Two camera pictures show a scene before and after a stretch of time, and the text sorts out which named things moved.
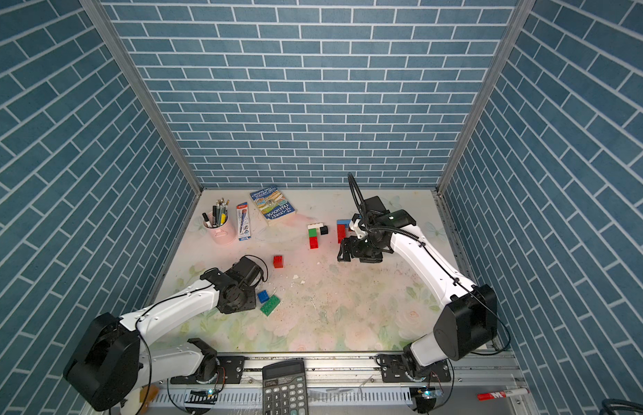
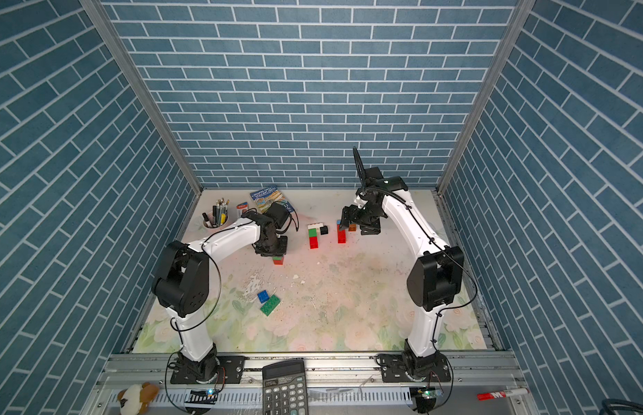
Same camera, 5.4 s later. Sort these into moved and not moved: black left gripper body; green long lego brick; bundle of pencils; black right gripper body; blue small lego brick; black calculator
Moved: black right gripper body; black left gripper body
Not moved: bundle of pencils; green long lego brick; black calculator; blue small lego brick
